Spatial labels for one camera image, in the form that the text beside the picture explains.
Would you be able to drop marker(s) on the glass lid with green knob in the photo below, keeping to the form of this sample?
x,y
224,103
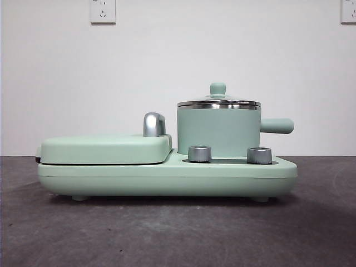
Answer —
x,y
218,89

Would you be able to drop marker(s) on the mint green steamer pot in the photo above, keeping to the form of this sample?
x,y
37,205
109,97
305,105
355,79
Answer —
x,y
219,128

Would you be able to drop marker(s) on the silver control knob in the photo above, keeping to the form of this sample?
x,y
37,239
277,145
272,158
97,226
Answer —
x,y
199,154
259,155

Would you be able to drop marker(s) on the mint green breakfast machine base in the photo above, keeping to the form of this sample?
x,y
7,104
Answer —
x,y
167,180

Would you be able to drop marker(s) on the mint green griddle cover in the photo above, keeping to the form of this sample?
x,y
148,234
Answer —
x,y
105,148

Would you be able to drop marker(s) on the white wall socket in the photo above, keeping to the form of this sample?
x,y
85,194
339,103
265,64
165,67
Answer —
x,y
103,12
349,11

